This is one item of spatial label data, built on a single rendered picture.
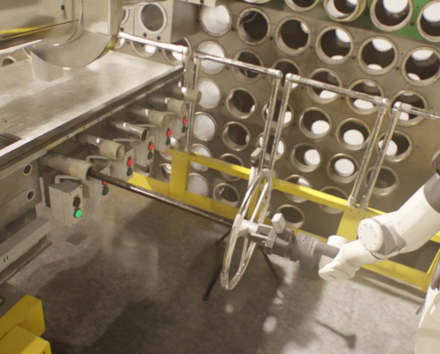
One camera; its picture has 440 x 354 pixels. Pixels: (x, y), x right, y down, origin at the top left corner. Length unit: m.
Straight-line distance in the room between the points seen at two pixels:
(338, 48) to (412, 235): 2.75
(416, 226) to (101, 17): 0.88
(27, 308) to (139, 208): 1.46
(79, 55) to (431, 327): 1.20
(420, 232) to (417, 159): 2.23
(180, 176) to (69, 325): 1.11
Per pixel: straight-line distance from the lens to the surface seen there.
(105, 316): 2.18
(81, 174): 1.51
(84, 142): 1.70
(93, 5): 1.17
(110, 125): 1.82
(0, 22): 1.05
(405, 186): 3.29
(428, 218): 0.95
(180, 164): 2.68
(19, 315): 1.46
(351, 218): 2.49
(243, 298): 2.30
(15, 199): 1.60
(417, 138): 3.14
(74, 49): 1.29
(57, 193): 1.64
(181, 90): 2.20
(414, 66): 3.60
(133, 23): 3.09
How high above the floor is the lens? 1.67
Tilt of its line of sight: 31 degrees down
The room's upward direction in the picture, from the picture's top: 9 degrees clockwise
